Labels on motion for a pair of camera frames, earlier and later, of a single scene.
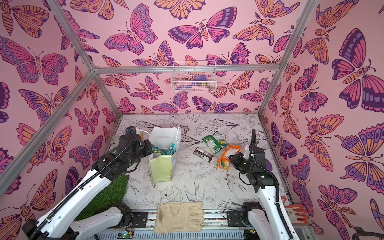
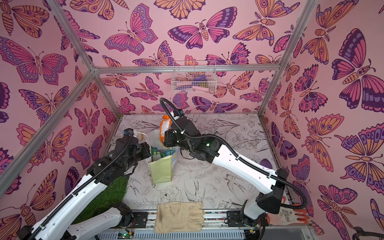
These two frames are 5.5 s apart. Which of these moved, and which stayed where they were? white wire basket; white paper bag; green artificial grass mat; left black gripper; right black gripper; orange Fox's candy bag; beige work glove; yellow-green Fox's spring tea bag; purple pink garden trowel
Moved: orange Fox's candy bag; right black gripper; white paper bag
Stayed: green artificial grass mat; left black gripper; purple pink garden trowel; white wire basket; beige work glove; yellow-green Fox's spring tea bag
